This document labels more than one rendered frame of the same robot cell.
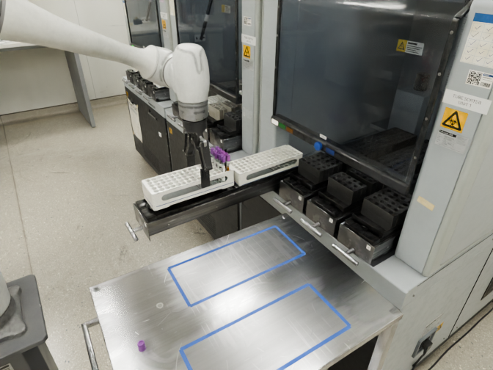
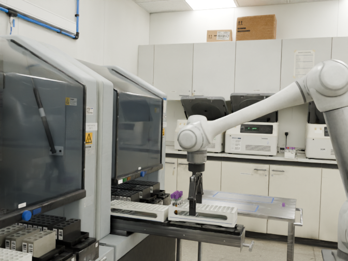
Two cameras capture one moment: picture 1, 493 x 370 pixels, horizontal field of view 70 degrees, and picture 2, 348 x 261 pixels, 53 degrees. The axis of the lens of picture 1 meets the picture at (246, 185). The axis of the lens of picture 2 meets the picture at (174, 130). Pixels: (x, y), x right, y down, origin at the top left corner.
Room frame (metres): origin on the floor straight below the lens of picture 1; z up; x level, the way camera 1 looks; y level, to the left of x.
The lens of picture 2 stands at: (2.07, 1.32, 1.29)
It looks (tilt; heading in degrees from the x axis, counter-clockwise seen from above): 2 degrees down; 232
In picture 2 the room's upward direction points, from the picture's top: 2 degrees clockwise
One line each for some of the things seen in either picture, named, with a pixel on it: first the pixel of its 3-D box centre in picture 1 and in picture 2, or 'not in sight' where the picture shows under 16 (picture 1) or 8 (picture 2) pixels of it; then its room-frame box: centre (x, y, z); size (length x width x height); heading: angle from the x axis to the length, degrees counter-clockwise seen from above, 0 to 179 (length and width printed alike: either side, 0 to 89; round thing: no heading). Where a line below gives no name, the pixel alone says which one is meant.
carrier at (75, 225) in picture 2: (231, 122); (70, 231); (1.58, 0.07, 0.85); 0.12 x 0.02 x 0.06; 34
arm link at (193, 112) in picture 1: (193, 109); (196, 156); (1.04, 0.16, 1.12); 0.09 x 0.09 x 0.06
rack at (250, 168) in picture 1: (265, 165); (137, 211); (1.19, -0.07, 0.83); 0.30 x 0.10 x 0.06; 124
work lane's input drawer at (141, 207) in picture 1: (225, 190); (173, 227); (1.09, 0.08, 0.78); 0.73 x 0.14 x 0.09; 124
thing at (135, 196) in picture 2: (310, 171); (133, 199); (1.12, -0.23, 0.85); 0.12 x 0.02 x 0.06; 34
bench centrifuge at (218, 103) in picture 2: not in sight; (204, 123); (-0.80, -1.77, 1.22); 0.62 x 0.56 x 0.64; 32
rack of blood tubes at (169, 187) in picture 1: (189, 183); (202, 213); (1.02, 0.19, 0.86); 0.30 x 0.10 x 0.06; 124
